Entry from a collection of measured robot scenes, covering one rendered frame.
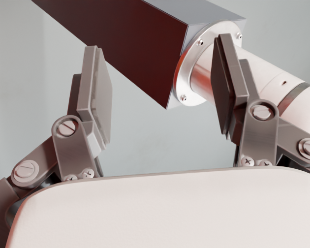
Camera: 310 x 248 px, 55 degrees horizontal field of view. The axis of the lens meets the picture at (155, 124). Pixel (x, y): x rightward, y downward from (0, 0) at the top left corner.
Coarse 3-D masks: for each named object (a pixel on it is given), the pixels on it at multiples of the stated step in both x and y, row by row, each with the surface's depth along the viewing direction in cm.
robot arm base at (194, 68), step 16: (208, 32) 54; (224, 32) 57; (240, 32) 61; (192, 48) 54; (208, 48) 56; (240, 48) 56; (192, 64) 56; (208, 64) 55; (256, 64) 51; (272, 64) 52; (176, 80) 56; (192, 80) 58; (208, 80) 55; (256, 80) 49; (272, 80) 49; (288, 80) 48; (176, 96) 60; (192, 96) 63; (208, 96) 57; (272, 96) 47
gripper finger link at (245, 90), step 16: (224, 48) 13; (224, 64) 13; (240, 64) 14; (224, 80) 12; (240, 80) 12; (224, 96) 13; (240, 96) 11; (256, 96) 12; (224, 112) 13; (240, 112) 12; (224, 128) 13; (240, 128) 12; (288, 128) 11; (288, 144) 11; (304, 144) 11; (304, 160) 11
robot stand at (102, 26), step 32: (32, 0) 97; (64, 0) 81; (96, 0) 70; (128, 0) 61; (160, 0) 60; (192, 0) 65; (96, 32) 73; (128, 32) 64; (160, 32) 56; (192, 32) 53; (128, 64) 67; (160, 64) 59; (160, 96) 62
